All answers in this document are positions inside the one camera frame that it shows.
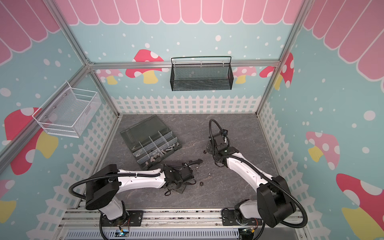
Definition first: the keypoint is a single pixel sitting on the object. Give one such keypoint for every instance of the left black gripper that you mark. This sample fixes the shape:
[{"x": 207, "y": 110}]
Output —
[{"x": 181, "y": 190}]

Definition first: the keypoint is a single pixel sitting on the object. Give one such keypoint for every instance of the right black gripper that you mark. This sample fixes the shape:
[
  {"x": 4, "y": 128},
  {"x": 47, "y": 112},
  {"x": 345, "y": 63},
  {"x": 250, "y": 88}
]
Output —
[{"x": 216, "y": 141}]

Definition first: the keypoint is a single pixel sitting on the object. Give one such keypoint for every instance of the dark green compartment organizer box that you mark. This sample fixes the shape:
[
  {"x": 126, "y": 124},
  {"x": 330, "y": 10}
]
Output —
[{"x": 150, "y": 141}]

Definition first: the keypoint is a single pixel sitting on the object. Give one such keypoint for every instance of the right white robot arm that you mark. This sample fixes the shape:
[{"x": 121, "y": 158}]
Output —
[{"x": 274, "y": 204}]

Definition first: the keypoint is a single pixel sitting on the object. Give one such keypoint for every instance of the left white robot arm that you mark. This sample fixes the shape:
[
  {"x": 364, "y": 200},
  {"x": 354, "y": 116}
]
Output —
[{"x": 100, "y": 190}]

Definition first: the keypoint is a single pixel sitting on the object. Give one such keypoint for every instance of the black wire mesh basket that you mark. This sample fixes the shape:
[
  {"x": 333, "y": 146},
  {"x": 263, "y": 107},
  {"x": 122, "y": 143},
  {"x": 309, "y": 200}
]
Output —
[{"x": 211, "y": 73}]

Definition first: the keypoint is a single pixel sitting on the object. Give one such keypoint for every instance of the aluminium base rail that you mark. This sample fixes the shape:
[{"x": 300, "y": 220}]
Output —
[{"x": 152, "y": 218}]

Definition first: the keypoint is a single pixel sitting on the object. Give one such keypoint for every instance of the white wire mesh basket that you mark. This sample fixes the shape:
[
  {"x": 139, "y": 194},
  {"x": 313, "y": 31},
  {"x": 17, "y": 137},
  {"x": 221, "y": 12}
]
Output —
[{"x": 69, "y": 112}]

